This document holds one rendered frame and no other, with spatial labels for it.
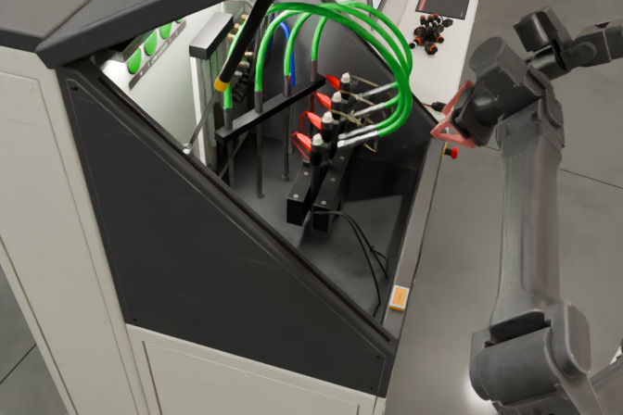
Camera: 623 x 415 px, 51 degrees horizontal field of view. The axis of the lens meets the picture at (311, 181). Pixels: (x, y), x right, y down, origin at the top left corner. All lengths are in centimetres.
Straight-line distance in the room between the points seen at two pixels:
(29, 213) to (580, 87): 310
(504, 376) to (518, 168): 29
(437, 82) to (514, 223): 111
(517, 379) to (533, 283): 10
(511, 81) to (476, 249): 186
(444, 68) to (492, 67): 99
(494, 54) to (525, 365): 45
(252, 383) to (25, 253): 55
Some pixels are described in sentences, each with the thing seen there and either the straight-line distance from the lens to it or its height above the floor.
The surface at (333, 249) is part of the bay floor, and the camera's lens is 154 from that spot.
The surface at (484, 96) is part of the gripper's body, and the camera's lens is 101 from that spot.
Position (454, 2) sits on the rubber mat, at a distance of 225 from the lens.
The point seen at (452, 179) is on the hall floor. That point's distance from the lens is 302.
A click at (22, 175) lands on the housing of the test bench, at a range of 126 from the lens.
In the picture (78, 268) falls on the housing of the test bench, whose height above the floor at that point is 95.
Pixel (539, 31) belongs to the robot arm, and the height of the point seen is 141.
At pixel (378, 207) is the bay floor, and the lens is 165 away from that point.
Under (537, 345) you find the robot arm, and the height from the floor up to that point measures 149.
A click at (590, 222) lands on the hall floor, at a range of 304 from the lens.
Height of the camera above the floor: 200
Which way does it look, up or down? 43 degrees down
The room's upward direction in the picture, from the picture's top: 3 degrees clockwise
